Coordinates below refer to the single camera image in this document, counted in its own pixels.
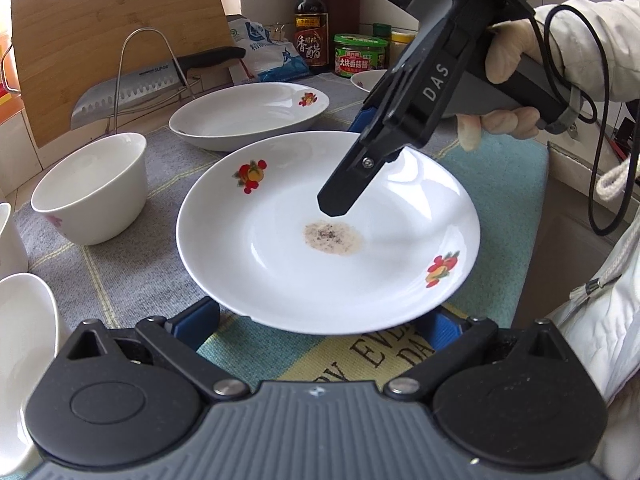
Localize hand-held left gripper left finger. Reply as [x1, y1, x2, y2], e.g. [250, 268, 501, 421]
[65, 297, 252, 402]

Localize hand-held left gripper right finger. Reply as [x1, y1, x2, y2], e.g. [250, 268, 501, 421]
[384, 309, 577, 396]

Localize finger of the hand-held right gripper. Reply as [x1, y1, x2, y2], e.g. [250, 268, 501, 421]
[348, 104, 377, 134]
[317, 62, 417, 217]

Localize stained fruit-print white plate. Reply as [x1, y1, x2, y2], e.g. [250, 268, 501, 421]
[176, 131, 482, 336]

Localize white ceramic bowl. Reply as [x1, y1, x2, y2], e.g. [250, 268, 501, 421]
[0, 274, 74, 472]
[0, 202, 29, 291]
[31, 132, 148, 246]

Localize person's right forearm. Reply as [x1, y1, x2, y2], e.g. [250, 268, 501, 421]
[532, 0, 640, 107]

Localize person's right hand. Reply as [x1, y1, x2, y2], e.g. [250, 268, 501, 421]
[456, 18, 549, 152]

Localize small white bowl behind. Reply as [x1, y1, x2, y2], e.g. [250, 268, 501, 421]
[350, 69, 389, 94]

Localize yellow-lidded jar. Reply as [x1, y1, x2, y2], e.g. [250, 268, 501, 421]
[389, 30, 416, 69]

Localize green-lidded sauce jar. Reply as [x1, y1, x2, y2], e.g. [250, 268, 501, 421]
[333, 33, 390, 79]

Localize grey and blue checked cloth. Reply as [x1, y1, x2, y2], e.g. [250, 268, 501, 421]
[12, 72, 551, 386]

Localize dark vinegar bottle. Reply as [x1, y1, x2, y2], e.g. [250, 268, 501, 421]
[293, 0, 331, 69]

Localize white and blue salt bag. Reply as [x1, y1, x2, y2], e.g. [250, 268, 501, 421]
[227, 15, 312, 86]

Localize deep fruit-print white plate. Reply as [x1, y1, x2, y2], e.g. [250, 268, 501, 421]
[169, 81, 330, 152]

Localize white jacket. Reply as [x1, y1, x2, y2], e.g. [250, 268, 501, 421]
[547, 210, 640, 480]

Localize bamboo cutting board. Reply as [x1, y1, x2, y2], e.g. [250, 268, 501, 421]
[10, 0, 242, 149]

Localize black cable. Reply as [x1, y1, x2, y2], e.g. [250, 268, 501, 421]
[542, 4, 640, 237]

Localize white drawstring cord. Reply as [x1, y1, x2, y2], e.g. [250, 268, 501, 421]
[575, 152, 640, 307]

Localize black-handled kitchen knife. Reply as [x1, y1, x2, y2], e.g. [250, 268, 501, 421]
[70, 46, 247, 130]

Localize metal wire rack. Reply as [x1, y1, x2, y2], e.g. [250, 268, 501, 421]
[113, 27, 197, 137]

